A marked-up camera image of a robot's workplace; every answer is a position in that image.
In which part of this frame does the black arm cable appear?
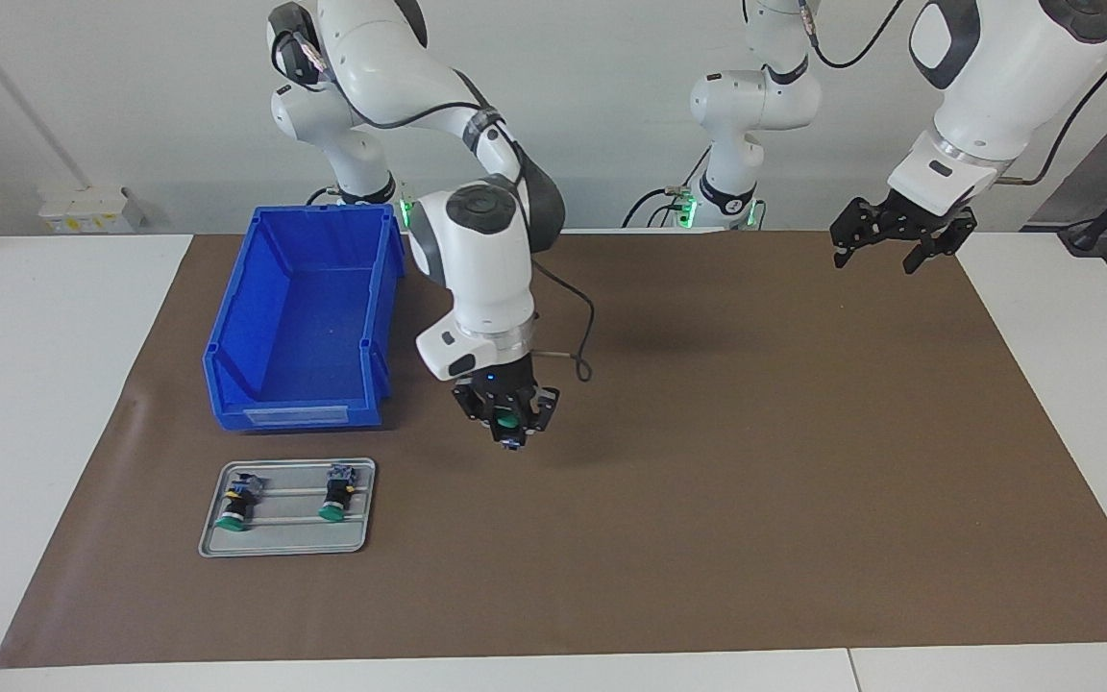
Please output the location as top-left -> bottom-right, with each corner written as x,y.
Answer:
270,29 -> 597,383
799,0 -> 1107,185

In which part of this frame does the brown table mat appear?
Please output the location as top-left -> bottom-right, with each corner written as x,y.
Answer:
0,229 -> 1107,669

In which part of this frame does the silver metal tray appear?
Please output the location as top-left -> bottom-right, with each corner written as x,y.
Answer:
198,457 -> 378,558

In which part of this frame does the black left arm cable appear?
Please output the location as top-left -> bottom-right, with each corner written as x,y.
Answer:
799,0 -> 1107,185

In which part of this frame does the white wall socket box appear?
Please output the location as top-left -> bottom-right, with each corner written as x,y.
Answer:
39,185 -> 146,235

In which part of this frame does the black base cable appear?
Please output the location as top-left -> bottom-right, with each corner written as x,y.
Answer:
623,144 -> 710,230

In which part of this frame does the blue plastic storage bin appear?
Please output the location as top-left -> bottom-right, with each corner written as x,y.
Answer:
203,204 -> 407,432

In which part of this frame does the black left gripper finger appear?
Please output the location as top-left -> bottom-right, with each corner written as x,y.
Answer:
832,197 -> 891,270
904,211 -> 979,275

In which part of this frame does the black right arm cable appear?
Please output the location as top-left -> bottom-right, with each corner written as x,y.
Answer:
270,29 -> 597,383

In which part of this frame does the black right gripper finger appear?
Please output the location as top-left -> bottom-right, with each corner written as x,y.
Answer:
520,386 -> 561,443
453,384 -> 499,443

